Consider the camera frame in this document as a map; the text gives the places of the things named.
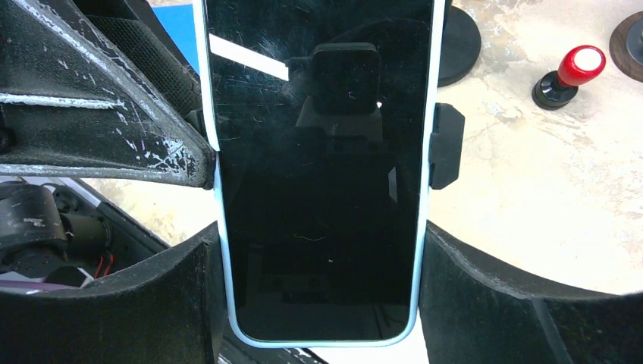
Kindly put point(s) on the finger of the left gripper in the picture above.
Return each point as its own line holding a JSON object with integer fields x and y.
{"x": 74, "y": 105}
{"x": 134, "y": 28}

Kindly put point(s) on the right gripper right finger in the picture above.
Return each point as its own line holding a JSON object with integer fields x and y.
{"x": 476, "y": 308}

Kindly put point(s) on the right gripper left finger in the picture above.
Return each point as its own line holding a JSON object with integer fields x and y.
{"x": 168, "y": 308}

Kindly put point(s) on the blue case phone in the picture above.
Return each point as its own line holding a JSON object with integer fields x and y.
{"x": 316, "y": 269}

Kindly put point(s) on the black round-base phone stand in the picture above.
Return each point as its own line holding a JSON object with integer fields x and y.
{"x": 460, "y": 47}

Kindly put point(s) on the black tall phone stand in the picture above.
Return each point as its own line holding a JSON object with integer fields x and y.
{"x": 447, "y": 145}

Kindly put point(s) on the dark round phone stand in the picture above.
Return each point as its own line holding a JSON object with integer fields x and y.
{"x": 625, "y": 46}

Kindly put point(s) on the blue flat sheet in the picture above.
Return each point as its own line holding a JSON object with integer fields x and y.
{"x": 179, "y": 24}

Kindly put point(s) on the red capped small bottle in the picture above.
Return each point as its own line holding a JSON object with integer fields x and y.
{"x": 558, "y": 88}

